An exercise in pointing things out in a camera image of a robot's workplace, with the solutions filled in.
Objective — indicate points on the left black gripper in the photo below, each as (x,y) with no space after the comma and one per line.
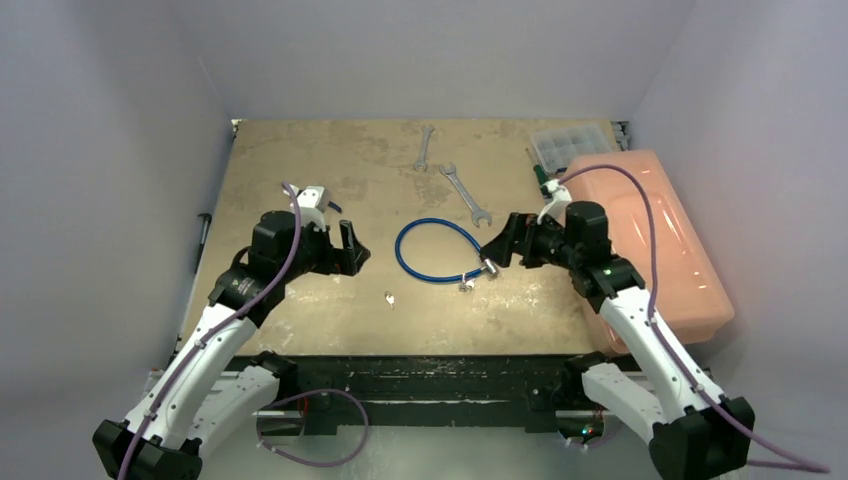
(346,260)

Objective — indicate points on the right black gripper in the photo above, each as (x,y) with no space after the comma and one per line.
(521,239)

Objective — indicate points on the blue cable lock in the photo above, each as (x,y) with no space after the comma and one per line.
(438,251)

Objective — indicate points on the silver key bunch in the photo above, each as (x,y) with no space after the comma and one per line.
(466,285)

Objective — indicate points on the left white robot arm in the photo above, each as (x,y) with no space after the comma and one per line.
(179,422)

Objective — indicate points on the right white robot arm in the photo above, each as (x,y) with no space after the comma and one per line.
(692,429)

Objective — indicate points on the small silver key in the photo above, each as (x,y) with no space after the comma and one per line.
(389,300)

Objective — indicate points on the large silver wrench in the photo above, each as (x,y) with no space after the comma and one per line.
(477,213)

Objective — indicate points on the clear compartment organizer box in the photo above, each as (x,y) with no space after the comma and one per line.
(557,148)

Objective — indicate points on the small silver wrench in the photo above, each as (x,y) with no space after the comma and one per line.
(421,165)

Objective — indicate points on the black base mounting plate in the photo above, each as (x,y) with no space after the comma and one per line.
(536,393)

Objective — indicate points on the orange translucent plastic toolbox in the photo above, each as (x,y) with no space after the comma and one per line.
(691,299)

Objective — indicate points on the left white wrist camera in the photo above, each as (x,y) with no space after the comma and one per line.
(312,202)

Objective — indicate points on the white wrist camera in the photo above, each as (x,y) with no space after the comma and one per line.
(312,202)
(555,208)

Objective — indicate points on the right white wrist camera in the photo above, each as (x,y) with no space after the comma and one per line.
(555,208)

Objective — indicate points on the green handled screwdriver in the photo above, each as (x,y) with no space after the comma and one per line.
(542,177)

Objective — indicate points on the black clamp handle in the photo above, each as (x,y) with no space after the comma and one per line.
(206,224)

